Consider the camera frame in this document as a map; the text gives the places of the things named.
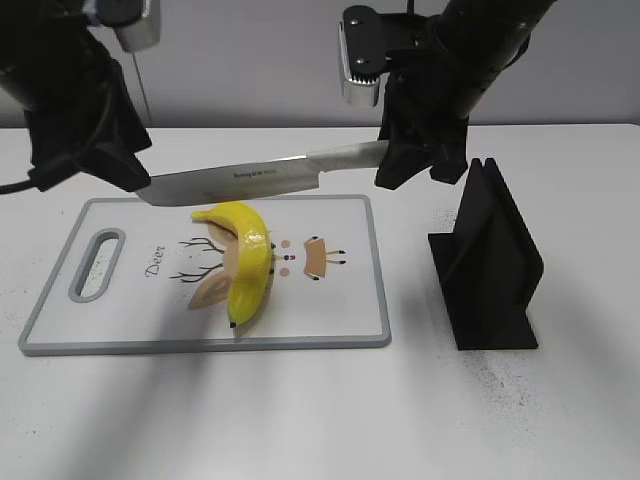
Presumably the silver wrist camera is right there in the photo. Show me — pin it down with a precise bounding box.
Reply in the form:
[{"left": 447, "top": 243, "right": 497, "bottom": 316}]
[
  {"left": 81, "top": 0, "right": 161, "bottom": 53},
  {"left": 338, "top": 5, "right": 441, "bottom": 108}
]

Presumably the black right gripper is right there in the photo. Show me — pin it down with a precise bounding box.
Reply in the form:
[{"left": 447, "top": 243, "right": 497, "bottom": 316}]
[{"left": 374, "top": 29, "right": 470, "bottom": 190}]

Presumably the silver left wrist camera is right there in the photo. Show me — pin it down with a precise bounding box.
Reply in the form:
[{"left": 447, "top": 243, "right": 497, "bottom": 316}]
[{"left": 81, "top": 0, "right": 161, "bottom": 53}]

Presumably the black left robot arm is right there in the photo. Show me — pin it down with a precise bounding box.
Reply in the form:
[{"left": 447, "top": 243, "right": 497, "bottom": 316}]
[{"left": 1, "top": 1, "right": 161, "bottom": 195}]

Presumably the white-handled kitchen knife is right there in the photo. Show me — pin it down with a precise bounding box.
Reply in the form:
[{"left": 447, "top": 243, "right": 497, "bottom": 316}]
[{"left": 136, "top": 140, "right": 388, "bottom": 207}]

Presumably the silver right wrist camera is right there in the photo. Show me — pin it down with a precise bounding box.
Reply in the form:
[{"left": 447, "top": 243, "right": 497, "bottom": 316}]
[{"left": 338, "top": 5, "right": 441, "bottom": 108}]

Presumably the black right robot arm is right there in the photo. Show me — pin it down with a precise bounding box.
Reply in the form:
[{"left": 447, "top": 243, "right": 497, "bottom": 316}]
[{"left": 375, "top": 1, "right": 552, "bottom": 190}]

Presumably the black knife stand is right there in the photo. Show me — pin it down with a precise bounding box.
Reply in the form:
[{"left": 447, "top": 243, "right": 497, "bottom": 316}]
[{"left": 428, "top": 158, "right": 544, "bottom": 350}]

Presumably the white deer cutting board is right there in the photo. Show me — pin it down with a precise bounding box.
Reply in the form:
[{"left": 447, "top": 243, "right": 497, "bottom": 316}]
[{"left": 18, "top": 195, "right": 391, "bottom": 356}]

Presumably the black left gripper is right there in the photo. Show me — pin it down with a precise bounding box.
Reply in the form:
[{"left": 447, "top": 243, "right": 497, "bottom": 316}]
[{"left": 25, "top": 58, "right": 152, "bottom": 192}]

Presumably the yellow plastic banana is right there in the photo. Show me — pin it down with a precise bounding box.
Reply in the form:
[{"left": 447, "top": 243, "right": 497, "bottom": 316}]
[{"left": 191, "top": 201, "right": 272, "bottom": 328}]

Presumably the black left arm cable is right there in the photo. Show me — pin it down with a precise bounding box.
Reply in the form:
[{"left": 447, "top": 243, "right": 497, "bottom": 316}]
[{"left": 0, "top": 87, "right": 114, "bottom": 196}]

